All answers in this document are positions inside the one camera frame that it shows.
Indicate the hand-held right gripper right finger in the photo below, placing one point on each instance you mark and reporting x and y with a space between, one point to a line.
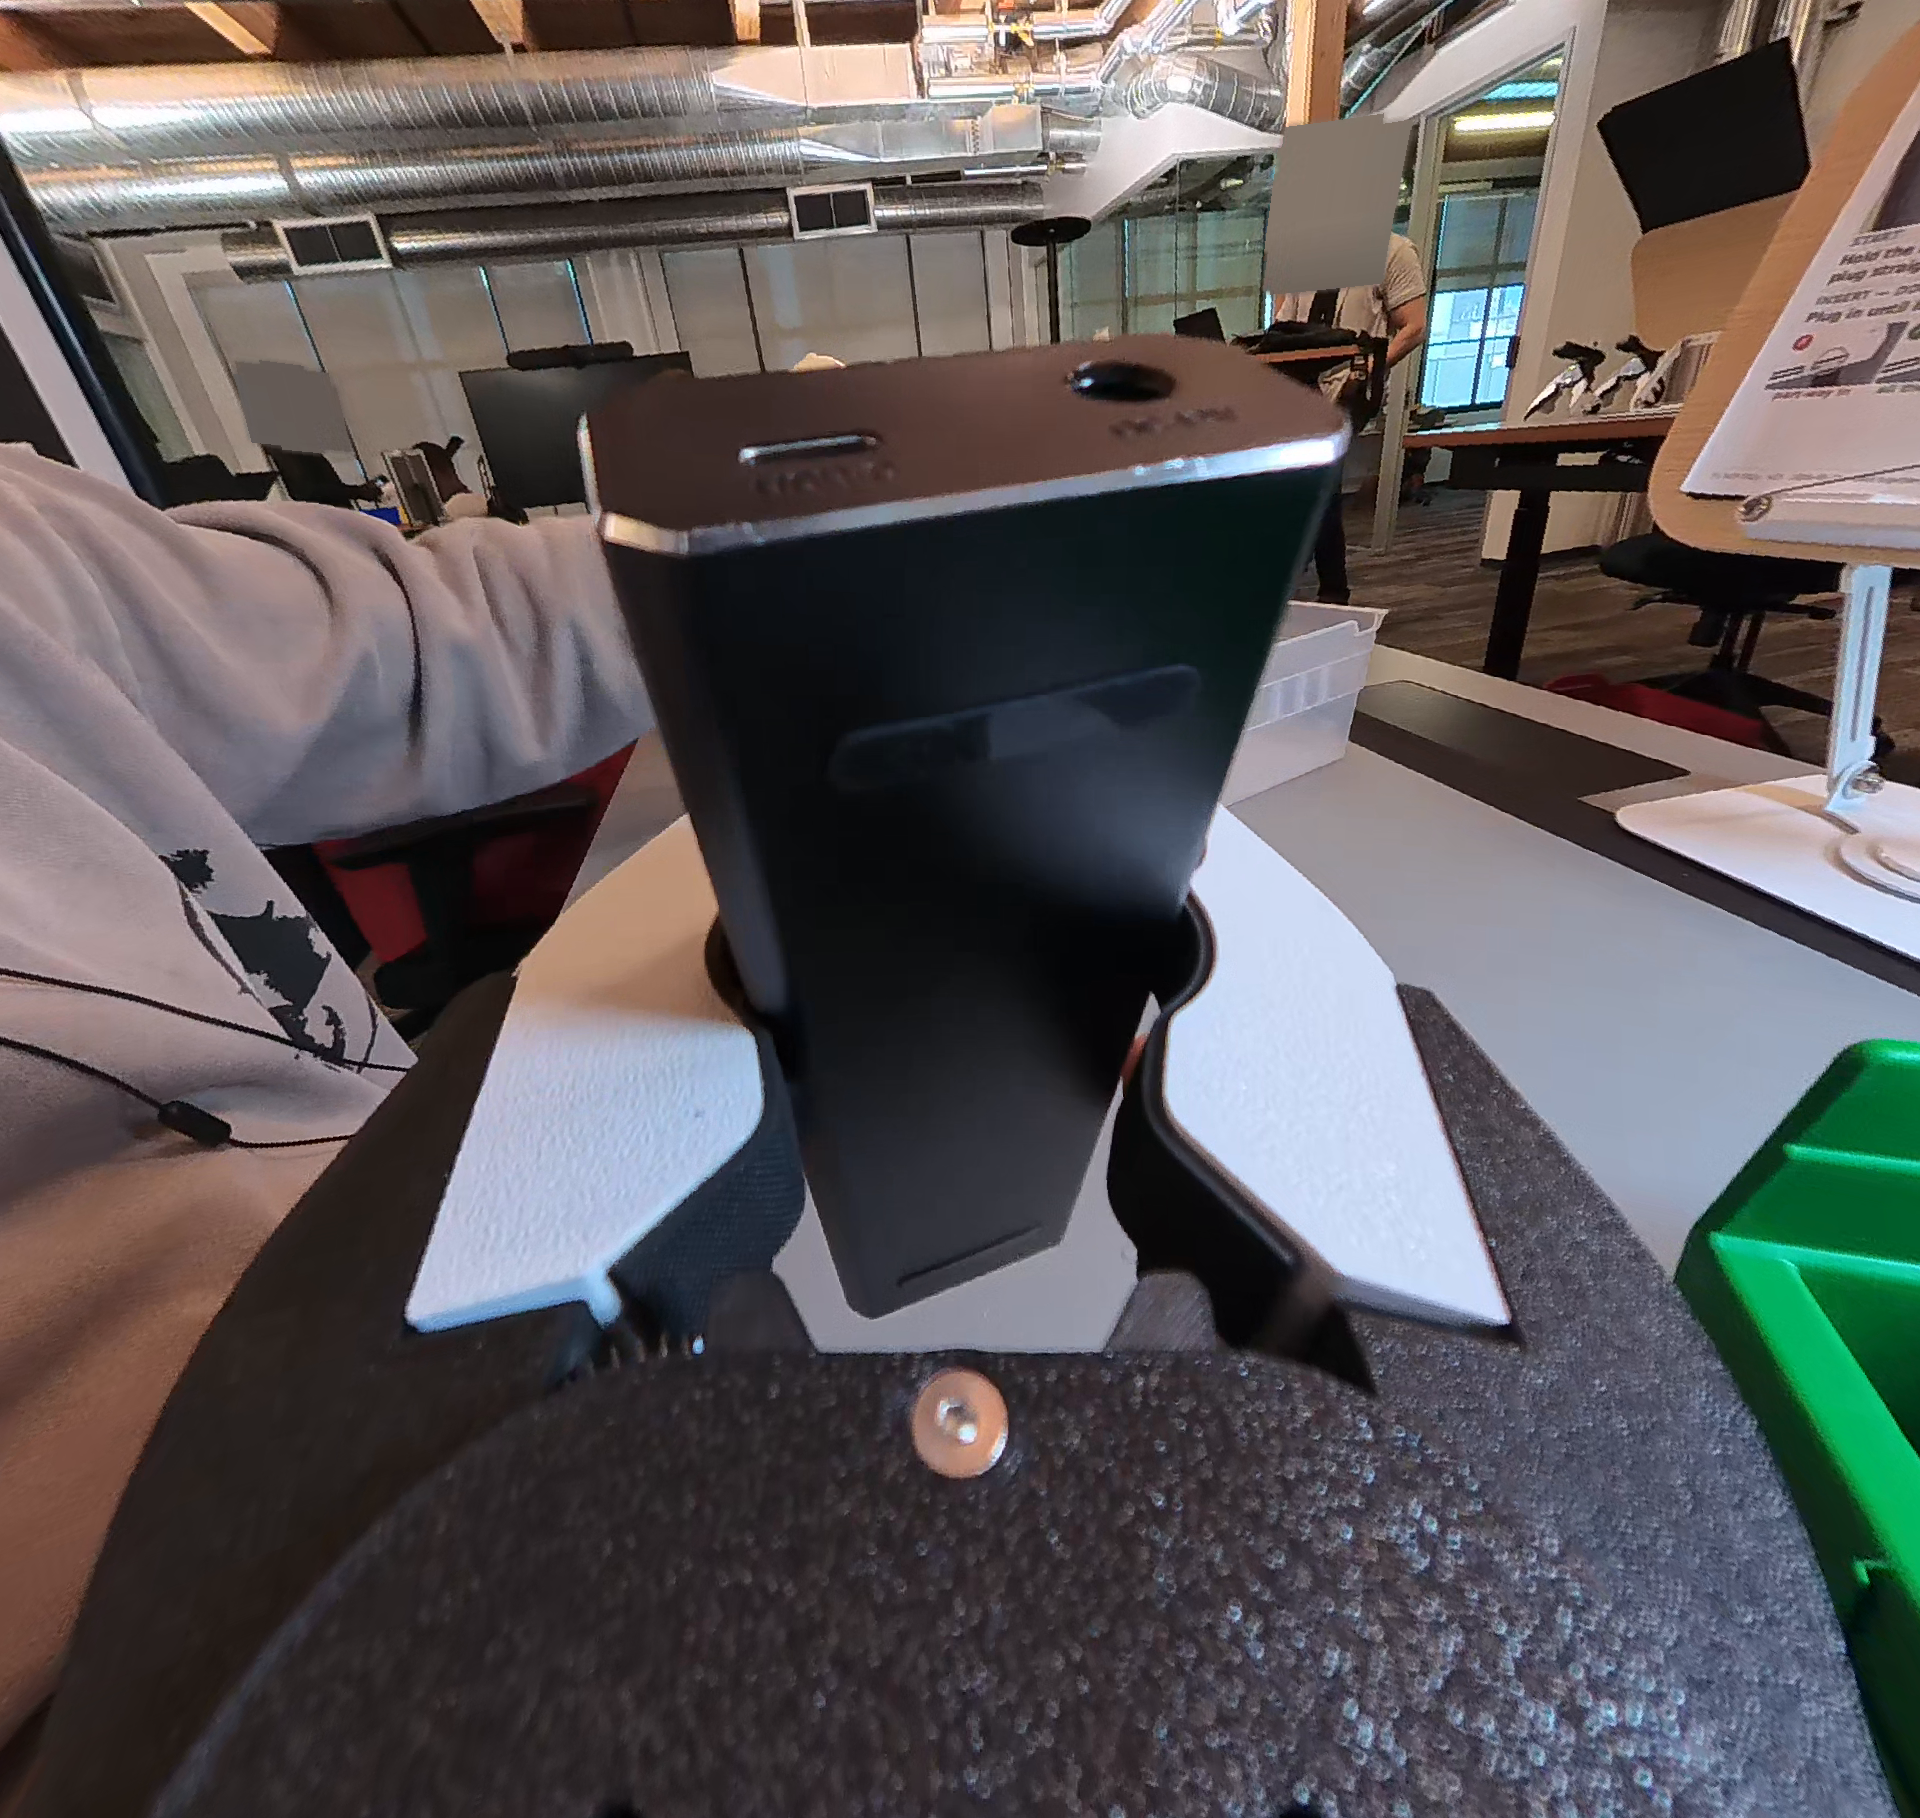
1321 1097

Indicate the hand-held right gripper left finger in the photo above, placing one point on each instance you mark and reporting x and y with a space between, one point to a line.
599 1097

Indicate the black usb hub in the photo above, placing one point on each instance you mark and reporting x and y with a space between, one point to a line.
959 873

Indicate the green plastic bin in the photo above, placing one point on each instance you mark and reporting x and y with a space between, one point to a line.
1830 1323

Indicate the person's left forearm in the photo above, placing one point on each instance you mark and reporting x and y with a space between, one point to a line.
301 618

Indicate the clear plastic bin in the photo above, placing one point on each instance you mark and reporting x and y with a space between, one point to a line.
1321 694

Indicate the document stand with instruction sheet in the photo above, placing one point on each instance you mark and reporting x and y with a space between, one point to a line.
1727 827

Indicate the person's beige hoodie torso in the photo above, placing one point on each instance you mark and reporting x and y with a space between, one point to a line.
120 1248

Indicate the large black monitor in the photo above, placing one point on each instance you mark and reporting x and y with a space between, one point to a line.
556 424

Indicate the wooden top desk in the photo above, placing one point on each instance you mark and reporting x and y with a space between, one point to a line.
1514 435

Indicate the black floor lamp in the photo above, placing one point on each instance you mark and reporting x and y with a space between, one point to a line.
1050 231

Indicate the plywood office chair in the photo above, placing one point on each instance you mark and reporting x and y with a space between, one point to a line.
1711 138

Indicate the silver air duct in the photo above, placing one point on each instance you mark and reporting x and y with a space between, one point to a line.
452 123

